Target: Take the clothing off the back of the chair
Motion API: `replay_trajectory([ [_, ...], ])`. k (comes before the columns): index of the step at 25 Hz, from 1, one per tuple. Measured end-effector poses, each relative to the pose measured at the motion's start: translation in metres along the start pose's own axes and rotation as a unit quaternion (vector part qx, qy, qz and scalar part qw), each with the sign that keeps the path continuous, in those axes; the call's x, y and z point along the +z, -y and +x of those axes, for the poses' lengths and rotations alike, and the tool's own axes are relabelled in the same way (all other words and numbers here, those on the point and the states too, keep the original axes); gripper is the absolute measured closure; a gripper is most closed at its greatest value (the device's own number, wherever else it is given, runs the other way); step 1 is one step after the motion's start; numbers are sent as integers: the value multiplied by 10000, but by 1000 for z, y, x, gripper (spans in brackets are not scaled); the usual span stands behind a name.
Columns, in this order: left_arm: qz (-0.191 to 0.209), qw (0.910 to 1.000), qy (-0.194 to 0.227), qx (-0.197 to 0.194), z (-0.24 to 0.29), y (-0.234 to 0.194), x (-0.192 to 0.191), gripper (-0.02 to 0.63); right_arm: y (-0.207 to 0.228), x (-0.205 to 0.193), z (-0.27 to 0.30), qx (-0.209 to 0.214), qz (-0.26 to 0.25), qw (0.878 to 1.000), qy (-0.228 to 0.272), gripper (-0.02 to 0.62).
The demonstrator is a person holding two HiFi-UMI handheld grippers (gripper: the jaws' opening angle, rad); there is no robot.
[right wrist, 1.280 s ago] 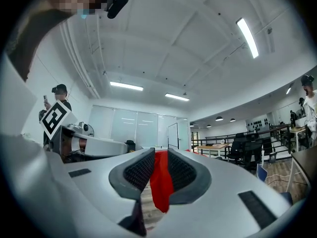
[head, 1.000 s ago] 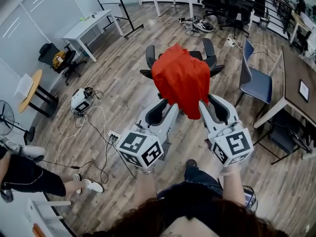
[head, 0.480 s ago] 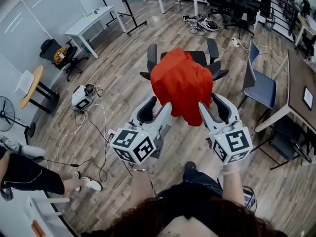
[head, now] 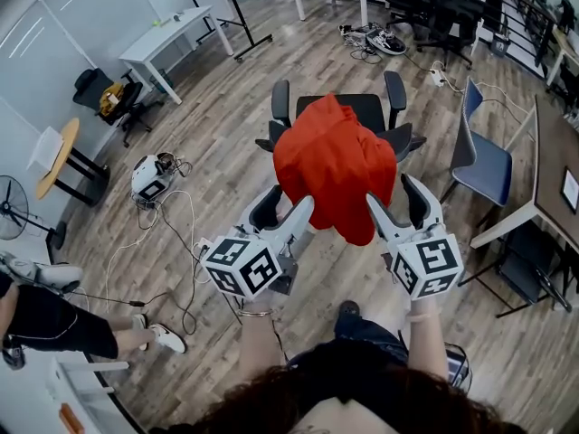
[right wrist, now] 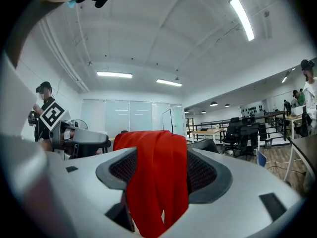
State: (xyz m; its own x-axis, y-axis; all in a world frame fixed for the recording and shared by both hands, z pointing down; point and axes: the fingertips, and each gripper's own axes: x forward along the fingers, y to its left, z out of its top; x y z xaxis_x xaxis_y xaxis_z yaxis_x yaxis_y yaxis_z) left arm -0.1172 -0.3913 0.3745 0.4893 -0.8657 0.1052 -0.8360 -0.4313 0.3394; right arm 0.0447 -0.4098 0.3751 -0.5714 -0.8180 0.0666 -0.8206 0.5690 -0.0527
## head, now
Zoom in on wire mesh basket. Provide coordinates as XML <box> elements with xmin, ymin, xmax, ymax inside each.
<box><xmin>148</xmin><ymin>68</ymin><xmax>176</xmax><ymax>95</ymax></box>

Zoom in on person's leg in jeans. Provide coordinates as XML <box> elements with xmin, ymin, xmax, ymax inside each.
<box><xmin>333</xmin><ymin>313</ymin><xmax>410</xmax><ymax>366</ymax></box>

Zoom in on blue cushioned chair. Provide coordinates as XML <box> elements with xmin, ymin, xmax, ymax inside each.
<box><xmin>439</xmin><ymin>76</ymin><xmax>515</xmax><ymax>208</ymax></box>

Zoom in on black framed sheet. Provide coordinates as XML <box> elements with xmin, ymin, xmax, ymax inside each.
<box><xmin>559</xmin><ymin>165</ymin><xmax>579</xmax><ymax>215</ymax></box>

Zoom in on white floor cable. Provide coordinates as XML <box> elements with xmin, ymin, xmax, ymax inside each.
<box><xmin>103</xmin><ymin>189</ymin><xmax>212</xmax><ymax>316</ymax></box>

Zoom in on round wooden table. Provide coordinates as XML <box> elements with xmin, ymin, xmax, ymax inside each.
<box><xmin>35</xmin><ymin>117</ymin><xmax>111</xmax><ymax>208</ymax></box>

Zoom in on black office chair with bag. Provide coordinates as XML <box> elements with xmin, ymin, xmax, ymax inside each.
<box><xmin>72</xmin><ymin>67</ymin><xmax>165</xmax><ymax>149</ymax></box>

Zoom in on white shelf unit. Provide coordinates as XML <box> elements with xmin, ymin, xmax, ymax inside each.
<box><xmin>43</xmin><ymin>354</ymin><xmax>137</xmax><ymax>434</ymax></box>

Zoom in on black floor cable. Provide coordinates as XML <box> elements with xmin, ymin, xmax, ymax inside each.
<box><xmin>67</xmin><ymin>196</ymin><xmax>214</xmax><ymax>336</ymax></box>

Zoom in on black mesh office chair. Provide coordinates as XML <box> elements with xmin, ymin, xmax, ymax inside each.
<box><xmin>384</xmin><ymin>0</ymin><xmax>486</xmax><ymax>71</ymax></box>

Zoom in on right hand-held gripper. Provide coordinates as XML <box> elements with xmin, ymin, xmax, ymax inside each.
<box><xmin>365</xmin><ymin>173</ymin><xmax>466</xmax><ymax>301</ymax></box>

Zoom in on person's left forearm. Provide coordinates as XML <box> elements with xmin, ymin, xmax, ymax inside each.
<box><xmin>236</xmin><ymin>294</ymin><xmax>286</xmax><ymax>382</ymax></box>

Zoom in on person's right forearm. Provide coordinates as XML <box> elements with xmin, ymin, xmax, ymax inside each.
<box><xmin>405</xmin><ymin>297</ymin><xmax>451</xmax><ymax>382</ymax></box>

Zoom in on white rectangular table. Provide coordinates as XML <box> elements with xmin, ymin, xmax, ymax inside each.
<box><xmin>118</xmin><ymin>5</ymin><xmax>235</xmax><ymax>106</ymax></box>

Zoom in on black metal railing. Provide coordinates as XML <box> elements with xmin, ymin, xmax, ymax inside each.
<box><xmin>451</xmin><ymin>0</ymin><xmax>558</xmax><ymax>68</ymax></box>

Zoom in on black whiteboard stand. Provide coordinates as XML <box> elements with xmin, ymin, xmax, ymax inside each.
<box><xmin>177</xmin><ymin>0</ymin><xmax>274</xmax><ymax>63</ymax></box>

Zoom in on small black bin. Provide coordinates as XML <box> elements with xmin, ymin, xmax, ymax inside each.
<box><xmin>489</xmin><ymin>33</ymin><xmax>513</xmax><ymax>58</ymax></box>

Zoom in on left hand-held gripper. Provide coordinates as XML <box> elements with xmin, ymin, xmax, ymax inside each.
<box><xmin>198</xmin><ymin>183</ymin><xmax>316</xmax><ymax>301</ymax></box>

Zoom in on black office chair with armrests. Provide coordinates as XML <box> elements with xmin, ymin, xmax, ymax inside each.
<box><xmin>255</xmin><ymin>71</ymin><xmax>427</xmax><ymax>165</ymax></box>

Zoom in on person's black top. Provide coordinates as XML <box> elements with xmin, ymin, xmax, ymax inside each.
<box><xmin>285</xmin><ymin>339</ymin><xmax>411</xmax><ymax>406</ymax></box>

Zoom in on red clothing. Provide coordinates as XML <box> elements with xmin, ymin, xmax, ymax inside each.
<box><xmin>272</xmin><ymin>92</ymin><xmax>399</xmax><ymax>247</ymax></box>

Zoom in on yellow bag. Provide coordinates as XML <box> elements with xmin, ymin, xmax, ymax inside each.
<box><xmin>99</xmin><ymin>83</ymin><xmax>125</xmax><ymax>118</ymax></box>

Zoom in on orange box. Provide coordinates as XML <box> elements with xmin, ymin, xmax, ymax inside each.
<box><xmin>58</xmin><ymin>401</ymin><xmax>86</xmax><ymax>434</ymax></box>

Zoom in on striped device at hip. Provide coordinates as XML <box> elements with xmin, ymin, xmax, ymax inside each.
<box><xmin>444</xmin><ymin>341</ymin><xmax>474</xmax><ymax>393</ymax></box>

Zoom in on black chair with metal legs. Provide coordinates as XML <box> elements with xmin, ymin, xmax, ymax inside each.
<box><xmin>457</xmin><ymin>223</ymin><xmax>574</xmax><ymax>319</ymax></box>

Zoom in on dark wooden desk white legs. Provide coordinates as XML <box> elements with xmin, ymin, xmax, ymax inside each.
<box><xmin>469</xmin><ymin>93</ymin><xmax>579</xmax><ymax>255</ymax></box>

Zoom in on black standing fan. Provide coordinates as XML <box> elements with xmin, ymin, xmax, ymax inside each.
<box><xmin>0</xmin><ymin>175</ymin><xmax>68</xmax><ymax>251</ymax></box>

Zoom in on pile of cables and devices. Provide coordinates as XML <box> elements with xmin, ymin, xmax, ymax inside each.
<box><xmin>337</xmin><ymin>22</ymin><xmax>408</xmax><ymax>65</ymax></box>

